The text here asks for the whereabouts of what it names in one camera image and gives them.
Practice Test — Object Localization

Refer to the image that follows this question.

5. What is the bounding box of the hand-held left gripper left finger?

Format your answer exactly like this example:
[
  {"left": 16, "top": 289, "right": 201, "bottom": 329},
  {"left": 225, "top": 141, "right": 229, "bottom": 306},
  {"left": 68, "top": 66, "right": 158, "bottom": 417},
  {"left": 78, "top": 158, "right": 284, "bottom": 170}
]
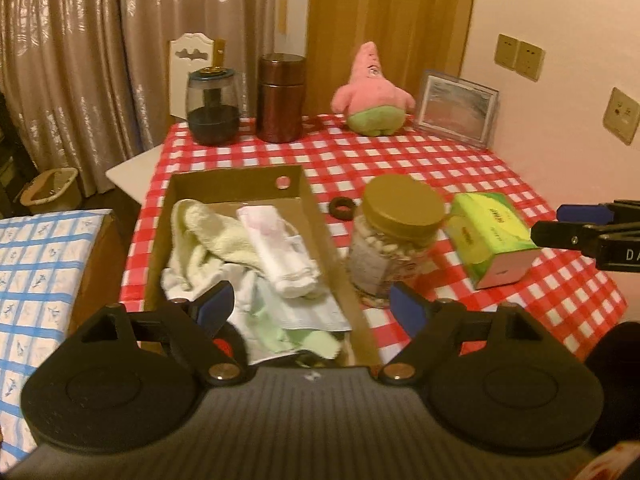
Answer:
[{"left": 80, "top": 281, "right": 251, "bottom": 387}]

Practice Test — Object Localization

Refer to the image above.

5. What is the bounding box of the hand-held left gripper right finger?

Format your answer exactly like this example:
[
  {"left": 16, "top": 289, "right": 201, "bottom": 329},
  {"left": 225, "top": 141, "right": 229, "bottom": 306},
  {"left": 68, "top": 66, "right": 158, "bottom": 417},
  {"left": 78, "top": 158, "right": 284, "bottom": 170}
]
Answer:
[{"left": 377, "top": 282, "right": 551, "bottom": 386}]

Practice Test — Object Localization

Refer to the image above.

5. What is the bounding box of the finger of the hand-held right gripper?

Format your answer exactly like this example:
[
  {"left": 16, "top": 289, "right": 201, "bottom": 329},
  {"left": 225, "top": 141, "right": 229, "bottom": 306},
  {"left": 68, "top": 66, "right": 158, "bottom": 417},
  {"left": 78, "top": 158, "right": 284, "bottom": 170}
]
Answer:
[
  {"left": 530, "top": 220, "right": 614, "bottom": 252},
  {"left": 556, "top": 200, "right": 640, "bottom": 234}
]

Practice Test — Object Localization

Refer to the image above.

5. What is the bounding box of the small white cloth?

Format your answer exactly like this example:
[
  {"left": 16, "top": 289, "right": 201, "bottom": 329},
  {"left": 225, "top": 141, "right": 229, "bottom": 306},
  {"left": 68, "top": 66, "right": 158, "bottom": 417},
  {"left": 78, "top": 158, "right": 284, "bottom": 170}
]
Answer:
[{"left": 226, "top": 267, "right": 281, "bottom": 361}]

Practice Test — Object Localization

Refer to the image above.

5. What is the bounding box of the light green cloth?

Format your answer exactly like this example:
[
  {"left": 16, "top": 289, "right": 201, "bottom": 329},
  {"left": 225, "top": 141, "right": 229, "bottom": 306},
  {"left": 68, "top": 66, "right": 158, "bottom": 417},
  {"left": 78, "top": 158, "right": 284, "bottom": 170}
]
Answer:
[{"left": 247, "top": 285, "right": 343, "bottom": 361}]

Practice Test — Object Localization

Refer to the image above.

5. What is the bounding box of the cream terry towel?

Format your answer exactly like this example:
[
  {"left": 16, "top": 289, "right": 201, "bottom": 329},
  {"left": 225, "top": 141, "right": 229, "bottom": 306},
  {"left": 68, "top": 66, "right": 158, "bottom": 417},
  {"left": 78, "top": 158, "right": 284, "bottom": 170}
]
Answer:
[{"left": 161, "top": 199, "right": 261, "bottom": 301}]

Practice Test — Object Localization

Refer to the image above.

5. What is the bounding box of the cardboard box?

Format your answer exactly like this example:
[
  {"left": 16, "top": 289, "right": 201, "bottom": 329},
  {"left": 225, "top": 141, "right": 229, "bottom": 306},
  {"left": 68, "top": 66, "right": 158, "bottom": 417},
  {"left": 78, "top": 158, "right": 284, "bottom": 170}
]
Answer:
[{"left": 142, "top": 165, "right": 383, "bottom": 368}]

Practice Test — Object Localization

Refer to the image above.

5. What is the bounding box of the green tissue box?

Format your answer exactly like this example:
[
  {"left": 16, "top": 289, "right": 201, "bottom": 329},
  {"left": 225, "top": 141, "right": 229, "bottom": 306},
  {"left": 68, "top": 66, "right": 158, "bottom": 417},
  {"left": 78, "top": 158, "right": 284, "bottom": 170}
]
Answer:
[{"left": 444, "top": 191, "right": 543, "bottom": 291}]

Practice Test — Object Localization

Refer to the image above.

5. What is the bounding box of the cashew jar with gold lid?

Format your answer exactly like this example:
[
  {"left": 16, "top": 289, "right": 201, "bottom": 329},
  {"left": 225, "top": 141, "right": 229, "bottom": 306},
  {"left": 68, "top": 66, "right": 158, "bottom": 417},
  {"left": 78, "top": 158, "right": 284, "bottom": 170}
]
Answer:
[{"left": 348, "top": 174, "right": 447, "bottom": 309}]

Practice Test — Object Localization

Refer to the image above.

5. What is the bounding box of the dark cloth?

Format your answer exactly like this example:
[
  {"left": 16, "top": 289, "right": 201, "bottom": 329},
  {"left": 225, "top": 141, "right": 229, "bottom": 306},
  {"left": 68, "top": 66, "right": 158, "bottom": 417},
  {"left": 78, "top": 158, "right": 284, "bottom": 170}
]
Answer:
[{"left": 584, "top": 320, "right": 640, "bottom": 453}]

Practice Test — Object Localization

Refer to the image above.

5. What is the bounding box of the red checked tablecloth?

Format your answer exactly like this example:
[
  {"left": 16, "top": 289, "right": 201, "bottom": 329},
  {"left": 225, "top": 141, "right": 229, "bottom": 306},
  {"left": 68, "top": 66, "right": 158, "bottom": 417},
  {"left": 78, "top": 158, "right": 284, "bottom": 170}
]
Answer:
[{"left": 119, "top": 112, "right": 628, "bottom": 363}]

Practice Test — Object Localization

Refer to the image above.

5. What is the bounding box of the white side table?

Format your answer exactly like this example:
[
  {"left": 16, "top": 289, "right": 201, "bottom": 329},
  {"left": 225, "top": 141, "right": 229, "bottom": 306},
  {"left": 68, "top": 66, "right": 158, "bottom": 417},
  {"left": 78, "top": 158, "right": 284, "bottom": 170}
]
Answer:
[{"left": 105, "top": 145, "right": 166, "bottom": 206}]

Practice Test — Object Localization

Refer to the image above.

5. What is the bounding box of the blue checked bed sheet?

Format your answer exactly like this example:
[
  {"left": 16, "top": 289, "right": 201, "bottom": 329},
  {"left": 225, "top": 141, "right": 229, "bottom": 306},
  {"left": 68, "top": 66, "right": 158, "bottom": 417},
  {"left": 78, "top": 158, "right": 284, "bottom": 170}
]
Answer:
[{"left": 0, "top": 208, "right": 113, "bottom": 461}]

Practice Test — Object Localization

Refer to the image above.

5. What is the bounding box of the glass jar with dark lid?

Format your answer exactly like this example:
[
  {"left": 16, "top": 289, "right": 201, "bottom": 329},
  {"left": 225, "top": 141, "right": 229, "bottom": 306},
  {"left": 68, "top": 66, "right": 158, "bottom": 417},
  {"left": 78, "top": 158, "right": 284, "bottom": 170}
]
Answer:
[{"left": 186, "top": 65, "right": 241, "bottom": 147}]

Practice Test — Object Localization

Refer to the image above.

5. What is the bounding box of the beige waste bin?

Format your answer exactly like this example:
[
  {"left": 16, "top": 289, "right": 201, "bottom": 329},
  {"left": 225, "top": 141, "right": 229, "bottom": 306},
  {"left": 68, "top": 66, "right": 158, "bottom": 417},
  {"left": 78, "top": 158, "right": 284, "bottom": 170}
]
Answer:
[{"left": 20, "top": 167, "right": 81, "bottom": 215}]

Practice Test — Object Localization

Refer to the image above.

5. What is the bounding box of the brown metal canister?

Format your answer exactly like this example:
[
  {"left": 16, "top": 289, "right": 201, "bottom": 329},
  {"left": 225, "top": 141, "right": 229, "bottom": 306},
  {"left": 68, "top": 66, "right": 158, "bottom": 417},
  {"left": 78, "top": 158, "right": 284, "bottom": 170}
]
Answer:
[{"left": 256, "top": 53, "right": 307, "bottom": 144}]

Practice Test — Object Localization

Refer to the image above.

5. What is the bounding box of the pink starfish plush toy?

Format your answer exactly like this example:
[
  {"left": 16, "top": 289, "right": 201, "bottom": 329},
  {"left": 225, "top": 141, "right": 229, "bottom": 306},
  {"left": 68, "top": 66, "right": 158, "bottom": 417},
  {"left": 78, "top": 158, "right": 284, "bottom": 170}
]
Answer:
[{"left": 331, "top": 41, "right": 417, "bottom": 137}]

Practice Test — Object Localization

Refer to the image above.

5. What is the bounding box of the white wooden chair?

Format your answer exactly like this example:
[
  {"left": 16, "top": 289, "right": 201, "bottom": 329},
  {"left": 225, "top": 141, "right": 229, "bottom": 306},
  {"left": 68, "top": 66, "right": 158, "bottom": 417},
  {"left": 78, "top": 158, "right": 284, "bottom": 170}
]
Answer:
[{"left": 167, "top": 32, "right": 228, "bottom": 123}]

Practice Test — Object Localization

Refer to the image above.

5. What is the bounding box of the wooden door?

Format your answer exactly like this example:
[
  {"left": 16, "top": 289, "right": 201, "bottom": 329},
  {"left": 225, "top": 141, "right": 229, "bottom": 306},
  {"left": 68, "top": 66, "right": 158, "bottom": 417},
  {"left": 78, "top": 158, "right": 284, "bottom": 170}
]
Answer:
[{"left": 306, "top": 0, "right": 478, "bottom": 116}]

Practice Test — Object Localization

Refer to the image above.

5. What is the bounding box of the grey patterned curtain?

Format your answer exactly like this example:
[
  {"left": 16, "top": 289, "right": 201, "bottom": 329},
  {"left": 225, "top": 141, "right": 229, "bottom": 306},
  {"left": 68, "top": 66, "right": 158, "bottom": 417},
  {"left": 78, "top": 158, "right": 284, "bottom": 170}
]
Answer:
[{"left": 0, "top": 0, "right": 311, "bottom": 196}]

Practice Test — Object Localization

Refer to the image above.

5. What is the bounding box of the beige wall socket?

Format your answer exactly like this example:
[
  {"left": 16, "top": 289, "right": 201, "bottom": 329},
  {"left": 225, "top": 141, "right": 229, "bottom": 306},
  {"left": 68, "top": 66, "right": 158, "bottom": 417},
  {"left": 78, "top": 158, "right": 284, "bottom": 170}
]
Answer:
[
  {"left": 602, "top": 86, "right": 640, "bottom": 147},
  {"left": 494, "top": 34, "right": 520, "bottom": 68},
  {"left": 515, "top": 41, "right": 546, "bottom": 82}
]

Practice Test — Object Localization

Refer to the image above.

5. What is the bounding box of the small black ring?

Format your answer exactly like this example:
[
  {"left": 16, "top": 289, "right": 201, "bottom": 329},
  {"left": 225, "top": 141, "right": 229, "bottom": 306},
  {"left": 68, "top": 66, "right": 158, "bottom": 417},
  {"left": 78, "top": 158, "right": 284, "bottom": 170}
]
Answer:
[{"left": 328, "top": 196, "right": 356, "bottom": 221}]

